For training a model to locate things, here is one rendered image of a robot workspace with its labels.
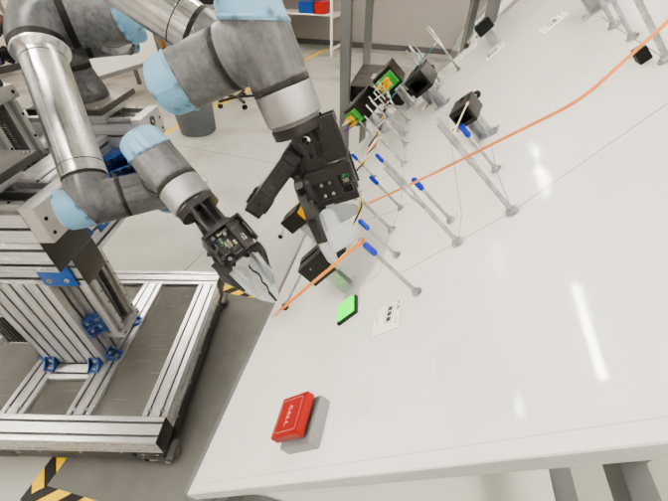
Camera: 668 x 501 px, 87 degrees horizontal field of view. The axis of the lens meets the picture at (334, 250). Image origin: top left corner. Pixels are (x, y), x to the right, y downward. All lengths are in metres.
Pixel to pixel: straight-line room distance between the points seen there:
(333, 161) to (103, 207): 0.43
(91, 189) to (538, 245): 0.68
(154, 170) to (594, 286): 0.59
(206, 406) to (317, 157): 1.44
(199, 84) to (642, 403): 0.50
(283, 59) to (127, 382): 1.46
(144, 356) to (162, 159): 1.22
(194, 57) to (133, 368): 1.42
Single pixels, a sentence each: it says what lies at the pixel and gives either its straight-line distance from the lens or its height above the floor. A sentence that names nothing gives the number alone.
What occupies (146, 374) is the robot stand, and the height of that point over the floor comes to 0.21.
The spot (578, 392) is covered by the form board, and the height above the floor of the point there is 1.29.
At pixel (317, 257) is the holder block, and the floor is 1.15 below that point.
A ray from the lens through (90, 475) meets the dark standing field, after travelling 1.83.
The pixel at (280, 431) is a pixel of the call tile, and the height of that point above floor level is 1.09.
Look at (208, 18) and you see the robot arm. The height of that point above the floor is 1.44.
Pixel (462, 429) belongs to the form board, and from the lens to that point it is 0.33.
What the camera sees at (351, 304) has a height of 1.11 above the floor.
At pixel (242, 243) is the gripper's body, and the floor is 1.16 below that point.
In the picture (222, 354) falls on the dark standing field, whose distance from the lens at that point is 1.88.
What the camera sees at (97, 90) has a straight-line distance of 1.38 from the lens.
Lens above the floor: 1.51
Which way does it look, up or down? 41 degrees down
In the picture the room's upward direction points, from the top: straight up
